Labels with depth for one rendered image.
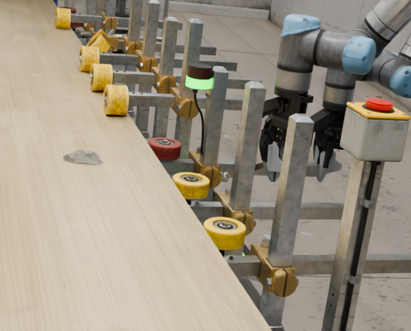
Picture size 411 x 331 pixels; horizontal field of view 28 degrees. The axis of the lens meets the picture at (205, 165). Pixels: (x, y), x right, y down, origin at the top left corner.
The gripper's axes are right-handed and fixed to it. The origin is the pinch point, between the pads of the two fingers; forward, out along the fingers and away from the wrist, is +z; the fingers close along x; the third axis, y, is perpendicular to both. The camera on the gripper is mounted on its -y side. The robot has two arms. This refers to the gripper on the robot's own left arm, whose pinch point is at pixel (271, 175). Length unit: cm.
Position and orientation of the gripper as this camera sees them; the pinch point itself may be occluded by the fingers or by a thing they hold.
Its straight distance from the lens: 181.8
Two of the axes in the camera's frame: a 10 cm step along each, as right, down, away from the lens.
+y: 5.8, 3.2, -7.5
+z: -1.2, 9.4, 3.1
